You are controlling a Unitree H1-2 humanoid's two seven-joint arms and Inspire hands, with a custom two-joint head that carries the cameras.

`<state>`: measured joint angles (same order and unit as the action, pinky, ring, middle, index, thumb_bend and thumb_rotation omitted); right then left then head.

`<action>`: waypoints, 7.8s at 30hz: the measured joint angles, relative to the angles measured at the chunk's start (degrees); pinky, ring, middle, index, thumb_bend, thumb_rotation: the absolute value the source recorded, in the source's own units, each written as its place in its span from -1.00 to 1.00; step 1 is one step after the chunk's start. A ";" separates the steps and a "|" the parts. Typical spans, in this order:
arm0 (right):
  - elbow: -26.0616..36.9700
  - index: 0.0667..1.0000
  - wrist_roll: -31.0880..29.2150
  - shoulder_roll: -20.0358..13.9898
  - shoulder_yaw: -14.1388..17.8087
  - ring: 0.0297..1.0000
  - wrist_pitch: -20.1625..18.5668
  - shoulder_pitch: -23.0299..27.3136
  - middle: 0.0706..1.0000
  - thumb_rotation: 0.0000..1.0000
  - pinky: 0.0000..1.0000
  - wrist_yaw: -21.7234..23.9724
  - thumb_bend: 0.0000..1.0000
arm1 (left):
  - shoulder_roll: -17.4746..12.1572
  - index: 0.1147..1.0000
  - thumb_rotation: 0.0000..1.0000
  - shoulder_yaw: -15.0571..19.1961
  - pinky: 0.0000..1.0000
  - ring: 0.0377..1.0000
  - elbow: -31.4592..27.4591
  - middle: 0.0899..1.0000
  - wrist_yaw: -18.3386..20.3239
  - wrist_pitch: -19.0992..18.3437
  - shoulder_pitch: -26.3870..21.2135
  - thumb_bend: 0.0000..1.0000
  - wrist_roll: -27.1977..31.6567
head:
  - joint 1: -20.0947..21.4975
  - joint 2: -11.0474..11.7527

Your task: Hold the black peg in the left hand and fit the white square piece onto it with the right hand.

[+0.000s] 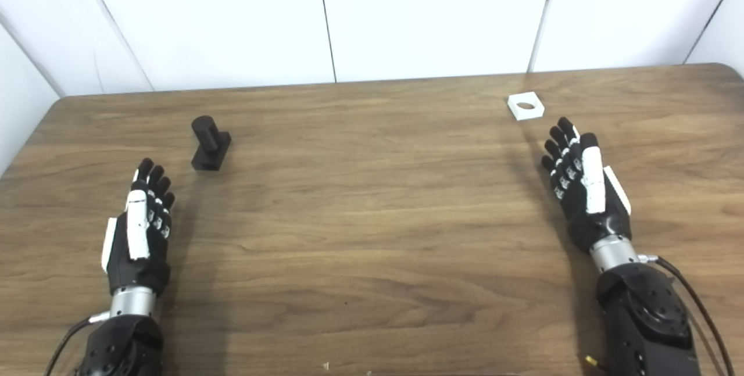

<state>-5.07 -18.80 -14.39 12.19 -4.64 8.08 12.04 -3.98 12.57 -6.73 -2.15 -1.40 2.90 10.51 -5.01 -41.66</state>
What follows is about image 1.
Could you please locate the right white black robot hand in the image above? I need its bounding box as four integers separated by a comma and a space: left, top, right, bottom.
541, 117, 632, 253

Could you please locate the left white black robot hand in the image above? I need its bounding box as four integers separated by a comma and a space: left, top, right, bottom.
101, 158, 176, 296

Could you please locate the white square piece with hole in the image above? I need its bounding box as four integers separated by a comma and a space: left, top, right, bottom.
507, 92, 546, 121

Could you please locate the black peg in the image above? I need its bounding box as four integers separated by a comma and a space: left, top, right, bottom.
191, 116, 232, 171

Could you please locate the thick black left wrist cable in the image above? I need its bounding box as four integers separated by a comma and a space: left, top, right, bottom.
44, 312, 111, 376

